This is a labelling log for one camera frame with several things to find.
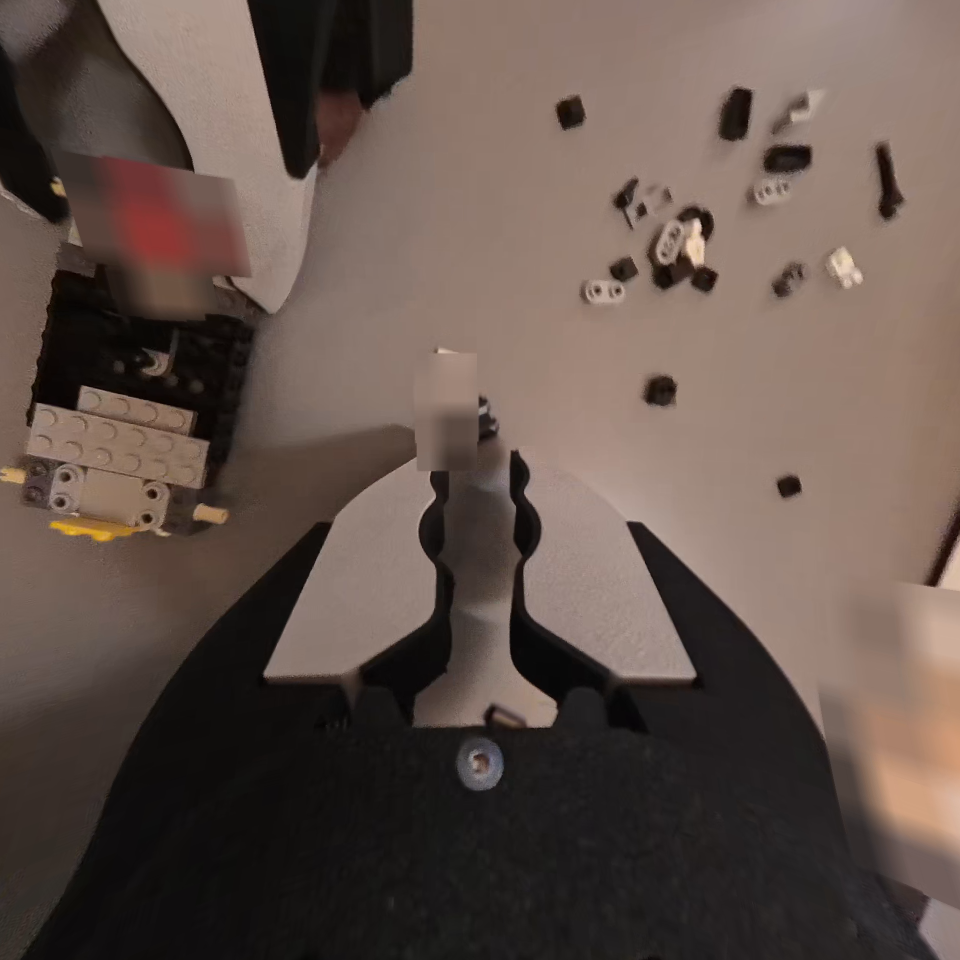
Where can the yellow hinge brick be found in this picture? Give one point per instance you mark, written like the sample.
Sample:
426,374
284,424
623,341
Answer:
94,529

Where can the grey desk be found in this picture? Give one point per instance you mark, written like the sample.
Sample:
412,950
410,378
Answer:
450,225

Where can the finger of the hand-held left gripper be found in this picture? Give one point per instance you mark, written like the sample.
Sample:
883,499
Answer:
30,165
225,90

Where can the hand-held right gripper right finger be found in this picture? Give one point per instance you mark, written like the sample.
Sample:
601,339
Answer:
600,592

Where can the scattered small brick pieces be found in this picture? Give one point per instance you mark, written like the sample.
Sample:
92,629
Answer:
679,240

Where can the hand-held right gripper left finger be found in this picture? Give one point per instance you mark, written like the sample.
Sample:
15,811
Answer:
360,592

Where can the toy brick car chassis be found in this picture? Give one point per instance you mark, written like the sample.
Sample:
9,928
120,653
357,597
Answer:
112,435

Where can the person's left hand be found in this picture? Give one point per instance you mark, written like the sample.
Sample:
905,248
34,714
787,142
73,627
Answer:
337,120

